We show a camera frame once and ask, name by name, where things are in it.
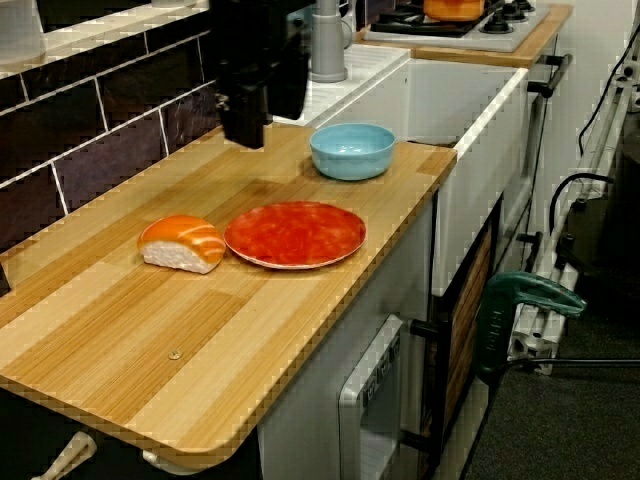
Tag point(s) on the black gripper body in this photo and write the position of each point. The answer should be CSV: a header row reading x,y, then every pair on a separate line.
x,y
260,35

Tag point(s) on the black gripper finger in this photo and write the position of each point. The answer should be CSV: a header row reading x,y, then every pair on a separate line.
x,y
290,85
244,117

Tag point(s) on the light blue bowl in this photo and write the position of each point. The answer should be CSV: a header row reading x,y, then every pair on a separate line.
x,y
350,165

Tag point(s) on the salmon sushi toy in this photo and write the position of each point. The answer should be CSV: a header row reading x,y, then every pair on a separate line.
x,y
175,250

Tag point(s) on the grey toy faucet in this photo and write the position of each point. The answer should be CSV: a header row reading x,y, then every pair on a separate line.
x,y
330,50

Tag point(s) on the red round plate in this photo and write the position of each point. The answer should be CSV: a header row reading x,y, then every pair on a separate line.
x,y
295,235

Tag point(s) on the grey toy stove top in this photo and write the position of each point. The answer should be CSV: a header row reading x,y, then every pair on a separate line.
x,y
440,41

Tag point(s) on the cream shelf board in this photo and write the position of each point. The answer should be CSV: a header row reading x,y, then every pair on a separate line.
x,y
100,35

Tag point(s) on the orange toy pot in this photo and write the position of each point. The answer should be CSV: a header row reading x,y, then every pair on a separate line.
x,y
452,9

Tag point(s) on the black stove knob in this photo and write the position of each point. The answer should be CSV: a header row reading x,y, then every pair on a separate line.
x,y
513,11
496,24
526,4

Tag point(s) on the white sink with drainboard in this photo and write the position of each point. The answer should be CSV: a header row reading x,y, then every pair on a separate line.
x,y
480,200

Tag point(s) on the white canister with logo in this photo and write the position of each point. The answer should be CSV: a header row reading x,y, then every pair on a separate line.
x,y
20,30

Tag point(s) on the brass countertop screw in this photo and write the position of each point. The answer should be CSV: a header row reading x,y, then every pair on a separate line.
x,y
174,354

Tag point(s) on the wood slat cabinet door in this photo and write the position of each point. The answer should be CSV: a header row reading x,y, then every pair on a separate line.
x,y
467,300

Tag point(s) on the white toy kitchen cabinet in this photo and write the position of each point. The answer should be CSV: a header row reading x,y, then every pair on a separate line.
x,y
310,400

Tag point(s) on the white toy dishwasher door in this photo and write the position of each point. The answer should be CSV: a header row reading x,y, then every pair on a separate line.
x,y
350,400

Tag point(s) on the white plastic bracket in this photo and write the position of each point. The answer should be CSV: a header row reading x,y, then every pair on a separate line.
x,y
165,460

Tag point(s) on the aluminium frame rail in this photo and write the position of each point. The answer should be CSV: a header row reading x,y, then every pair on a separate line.
x,y
537,345

